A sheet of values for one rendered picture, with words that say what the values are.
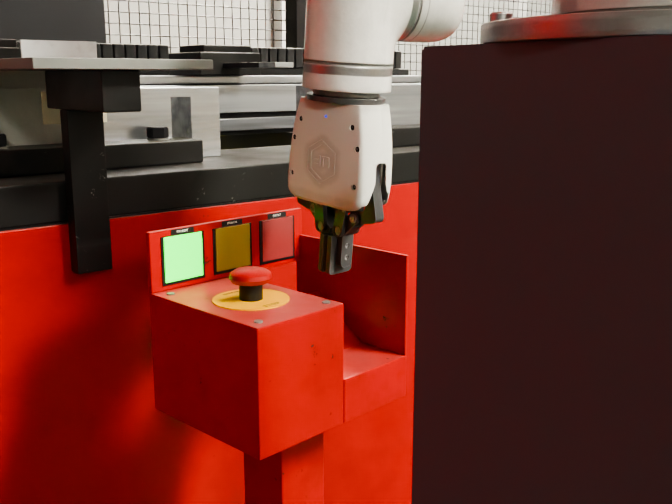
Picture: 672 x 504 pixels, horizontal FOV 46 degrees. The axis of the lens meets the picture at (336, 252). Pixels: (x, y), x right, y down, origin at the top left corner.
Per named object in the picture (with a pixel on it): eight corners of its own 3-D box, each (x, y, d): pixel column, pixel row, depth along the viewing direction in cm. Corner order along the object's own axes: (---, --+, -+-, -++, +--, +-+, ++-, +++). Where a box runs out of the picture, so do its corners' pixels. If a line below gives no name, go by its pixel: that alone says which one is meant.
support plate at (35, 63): (33, 68, 69) (32, 56, 69) (-52, 70, 89) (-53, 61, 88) (213, 69, 80) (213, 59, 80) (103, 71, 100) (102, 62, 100)
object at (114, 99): (114, 291, 79) (100, 69, 75) (58, 265, 90) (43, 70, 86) (151, 285, 82) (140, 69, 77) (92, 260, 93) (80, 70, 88)
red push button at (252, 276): (248, 314, 72) (247, 276, 71) (220, 306, 75) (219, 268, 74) (281, 305, 75) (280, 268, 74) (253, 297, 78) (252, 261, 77)
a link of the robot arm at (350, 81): (281, 58, 75) (280, 91, 76) (350, 66, 69) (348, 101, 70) (342, 59, 81) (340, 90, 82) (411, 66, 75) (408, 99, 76)
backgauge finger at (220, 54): (252, 75, 120) (251, 41, 119) (168, 75, 139) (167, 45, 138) (315, 75, 127) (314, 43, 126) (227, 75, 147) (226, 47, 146)
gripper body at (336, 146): (280, 80, 76) (275, 196, 79) (360, 91, 70) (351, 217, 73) (335, 80, 81) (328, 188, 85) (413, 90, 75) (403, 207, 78)
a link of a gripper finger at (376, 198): (357, 135, 75) (323, 167, 78) (394, 206, 73) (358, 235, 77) (366, 134, 76) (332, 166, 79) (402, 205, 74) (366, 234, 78)
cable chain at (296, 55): (242, 67, 157) (241, 46, 157) (226, 67, 162) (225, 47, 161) (401, 68, 185) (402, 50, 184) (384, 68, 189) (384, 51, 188)
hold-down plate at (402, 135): (358, 150, 120) (358, 130, 119) (335, 147, 124) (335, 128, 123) (487, 140, 139) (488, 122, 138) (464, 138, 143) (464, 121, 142)
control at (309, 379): (259, 461, 69) (255, 257, 65) (154, 409, 80) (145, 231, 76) (406, 396, 83) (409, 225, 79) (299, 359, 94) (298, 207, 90)
